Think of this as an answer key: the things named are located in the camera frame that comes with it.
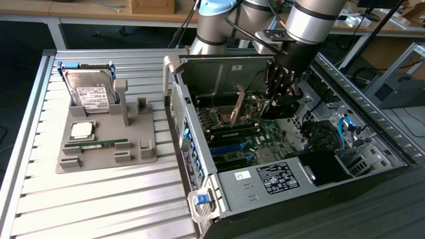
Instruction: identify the grey box device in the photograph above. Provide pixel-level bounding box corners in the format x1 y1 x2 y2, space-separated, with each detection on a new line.
373 73 425 110

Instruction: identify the CPU socket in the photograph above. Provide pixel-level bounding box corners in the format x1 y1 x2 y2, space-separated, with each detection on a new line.
214 104 248 125

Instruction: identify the green motherboard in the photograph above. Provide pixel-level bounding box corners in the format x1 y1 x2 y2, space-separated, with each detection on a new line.
196 96 296 172

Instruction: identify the black stand pole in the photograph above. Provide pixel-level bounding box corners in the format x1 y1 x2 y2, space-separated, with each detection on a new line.
339 0 411 74

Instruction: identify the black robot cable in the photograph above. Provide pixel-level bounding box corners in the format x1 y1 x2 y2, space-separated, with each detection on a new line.
168 0 290 55

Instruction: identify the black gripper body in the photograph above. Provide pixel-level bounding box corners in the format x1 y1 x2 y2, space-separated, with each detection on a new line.
275 41 321 75

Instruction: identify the black monitor stand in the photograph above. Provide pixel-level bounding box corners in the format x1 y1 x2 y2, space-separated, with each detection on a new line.
357 0 381 20

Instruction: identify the aluminium profile frame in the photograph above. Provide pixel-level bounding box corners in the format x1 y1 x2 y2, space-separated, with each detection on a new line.
361 42 425 100

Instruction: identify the graphics card with metal bracket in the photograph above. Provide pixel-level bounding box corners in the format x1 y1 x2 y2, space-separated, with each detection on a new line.
228 84 300 125

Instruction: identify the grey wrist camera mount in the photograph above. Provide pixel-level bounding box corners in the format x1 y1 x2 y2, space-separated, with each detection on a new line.
254 29 290 54

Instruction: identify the black plastic shroud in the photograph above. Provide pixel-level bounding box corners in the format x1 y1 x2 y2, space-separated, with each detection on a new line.
298 150 355 187

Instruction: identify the grey plastic parts rack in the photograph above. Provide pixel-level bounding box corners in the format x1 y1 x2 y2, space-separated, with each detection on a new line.
55 79 159 174

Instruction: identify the black RAM stick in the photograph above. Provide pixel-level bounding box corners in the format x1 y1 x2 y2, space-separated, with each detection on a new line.
210 125 260 140

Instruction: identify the black looped wire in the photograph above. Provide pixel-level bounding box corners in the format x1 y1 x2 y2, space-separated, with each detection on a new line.
248 70 270 93

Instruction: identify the metal slat table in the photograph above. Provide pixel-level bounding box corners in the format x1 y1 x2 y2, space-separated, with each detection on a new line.
0 48 425 239

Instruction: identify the blue data wire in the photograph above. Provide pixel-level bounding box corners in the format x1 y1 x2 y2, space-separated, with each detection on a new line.
337 116 356 150

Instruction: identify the open cardboard box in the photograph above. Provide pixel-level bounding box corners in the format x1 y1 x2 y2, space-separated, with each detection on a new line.
401 2 425 28

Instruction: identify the metal disk bay cage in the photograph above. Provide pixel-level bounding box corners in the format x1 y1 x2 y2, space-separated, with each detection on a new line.
292 74 336 125

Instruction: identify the hard disk with blue caddy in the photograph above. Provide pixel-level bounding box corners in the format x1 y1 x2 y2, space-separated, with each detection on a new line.
56 61 119 114

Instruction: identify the open black PC case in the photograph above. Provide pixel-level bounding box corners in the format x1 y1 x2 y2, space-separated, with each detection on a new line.
163 48 425 239

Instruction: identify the wooden desk with white frame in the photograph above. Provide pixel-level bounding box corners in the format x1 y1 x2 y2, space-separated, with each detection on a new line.
275 0 425 75
0 0 200 50

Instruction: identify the brown cardboard box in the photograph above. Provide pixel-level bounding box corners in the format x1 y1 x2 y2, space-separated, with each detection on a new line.
130 0 176 14

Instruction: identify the black power wire bundle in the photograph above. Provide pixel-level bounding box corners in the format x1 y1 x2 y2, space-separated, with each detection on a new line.
300 121 337 150

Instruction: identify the silver CPU chip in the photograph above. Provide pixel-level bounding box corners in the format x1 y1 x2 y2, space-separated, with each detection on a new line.
70 121 98 141

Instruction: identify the grey power supply unit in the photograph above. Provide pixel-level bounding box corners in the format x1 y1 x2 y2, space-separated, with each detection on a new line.
218 159 320 212

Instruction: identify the white tape roll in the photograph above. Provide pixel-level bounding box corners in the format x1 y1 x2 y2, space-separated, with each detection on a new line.
341 14 363 27

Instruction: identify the blue expansion slot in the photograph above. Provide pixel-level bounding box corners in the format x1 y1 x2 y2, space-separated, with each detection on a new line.
210 143 251 155

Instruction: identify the grey chipset heatsink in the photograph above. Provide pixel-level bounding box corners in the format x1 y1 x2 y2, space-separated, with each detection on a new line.
255 148 279 162

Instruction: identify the green RAM stick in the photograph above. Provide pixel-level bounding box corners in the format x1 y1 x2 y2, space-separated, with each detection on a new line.
64 138 130 150

